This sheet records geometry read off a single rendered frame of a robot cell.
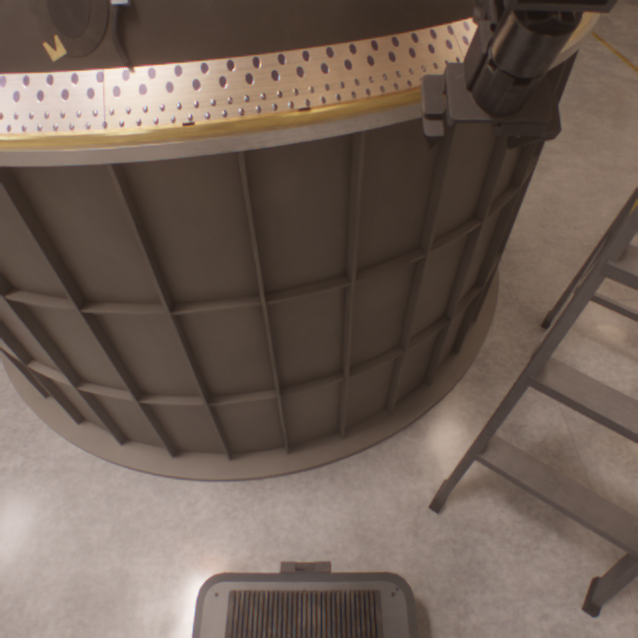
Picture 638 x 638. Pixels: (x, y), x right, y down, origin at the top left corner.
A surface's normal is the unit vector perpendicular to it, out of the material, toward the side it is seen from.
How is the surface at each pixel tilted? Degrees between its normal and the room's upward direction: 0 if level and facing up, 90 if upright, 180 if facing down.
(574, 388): 0
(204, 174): 90
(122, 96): 43
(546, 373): 0
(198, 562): 0
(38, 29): 62
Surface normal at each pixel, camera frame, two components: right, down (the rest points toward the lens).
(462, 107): -0.01, -0.17
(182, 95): 0.09, 0.06
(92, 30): 0.00, 0.38
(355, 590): -0.01, -0.64
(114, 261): -0.04, 0.77
